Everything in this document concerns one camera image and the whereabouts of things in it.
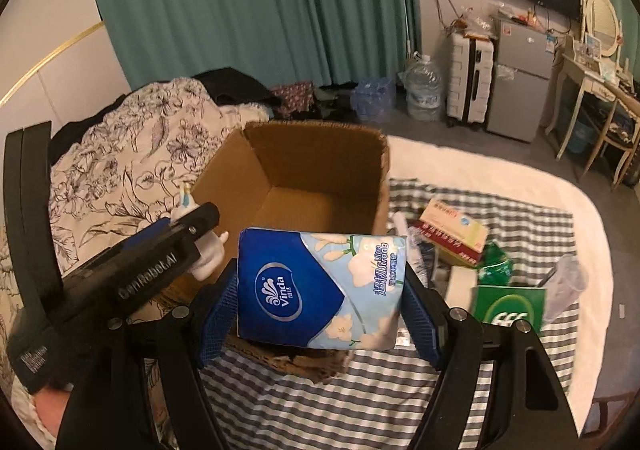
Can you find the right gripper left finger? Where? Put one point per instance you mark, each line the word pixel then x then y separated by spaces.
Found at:
pixel 190 337

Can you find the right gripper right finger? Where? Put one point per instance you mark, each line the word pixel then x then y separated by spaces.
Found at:
pixel 451 340

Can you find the green 666 box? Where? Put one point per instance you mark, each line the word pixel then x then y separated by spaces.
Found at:
pixel 504 305

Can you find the white rabbit figurine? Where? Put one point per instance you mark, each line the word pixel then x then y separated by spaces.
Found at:
pixel 210 245

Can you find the blue Vinda tissue pack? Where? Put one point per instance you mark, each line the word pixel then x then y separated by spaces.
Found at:
pixel 333 291

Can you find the grey checkered cloth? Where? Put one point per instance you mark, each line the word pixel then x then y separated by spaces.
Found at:
pixel 378 401

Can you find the red yellow medicine box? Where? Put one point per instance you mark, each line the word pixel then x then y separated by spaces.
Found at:
pixel 459 238

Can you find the floral white duvet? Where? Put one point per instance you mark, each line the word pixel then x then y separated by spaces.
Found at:
pixel 124 172

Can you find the clear plastic cup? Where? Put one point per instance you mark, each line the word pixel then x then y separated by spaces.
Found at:
pixel 563 284

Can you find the brown cardboard box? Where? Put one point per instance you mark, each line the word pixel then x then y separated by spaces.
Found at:
pixel 317 178

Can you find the black clothing pile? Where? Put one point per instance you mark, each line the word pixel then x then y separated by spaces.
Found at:
pixel 229 86

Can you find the pack of water bottles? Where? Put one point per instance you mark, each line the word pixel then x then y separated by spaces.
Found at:
pixel 373 99

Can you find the large water bottle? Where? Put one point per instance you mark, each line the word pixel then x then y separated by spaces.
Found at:
pixel 423 83

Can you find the wooden chair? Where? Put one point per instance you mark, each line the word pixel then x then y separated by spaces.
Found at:
pixel 615 123

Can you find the white suitcase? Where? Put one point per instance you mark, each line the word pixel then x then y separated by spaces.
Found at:
pixel 470 77

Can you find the silver mini fridge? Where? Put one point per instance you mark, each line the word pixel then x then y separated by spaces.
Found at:
pixel 520 81

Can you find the white dressing table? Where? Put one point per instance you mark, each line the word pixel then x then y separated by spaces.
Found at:
pixel 588 81

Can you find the oval vanity mirror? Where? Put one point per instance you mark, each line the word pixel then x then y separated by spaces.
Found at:
pixel 602 23

